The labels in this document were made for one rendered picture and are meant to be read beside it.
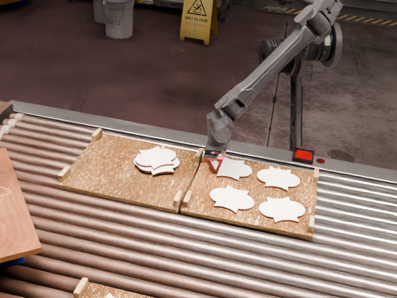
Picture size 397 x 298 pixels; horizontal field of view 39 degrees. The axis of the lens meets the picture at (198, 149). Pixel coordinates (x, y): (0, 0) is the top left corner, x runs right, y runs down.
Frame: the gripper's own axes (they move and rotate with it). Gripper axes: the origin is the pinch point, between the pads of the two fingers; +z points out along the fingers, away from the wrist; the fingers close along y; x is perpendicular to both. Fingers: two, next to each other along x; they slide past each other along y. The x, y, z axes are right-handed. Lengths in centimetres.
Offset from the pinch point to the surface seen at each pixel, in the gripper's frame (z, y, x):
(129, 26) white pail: 62, 329, 158
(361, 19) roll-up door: 96, 469, -61
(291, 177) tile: 3.3, 1.0, -25.5
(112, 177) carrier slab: -3.1, -17.1, 32.2
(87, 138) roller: -3, 6, 51
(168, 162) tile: -3.6, -6.6, 15.8
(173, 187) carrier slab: -0.5, -16.4, 11.4
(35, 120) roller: -7, 12, 75
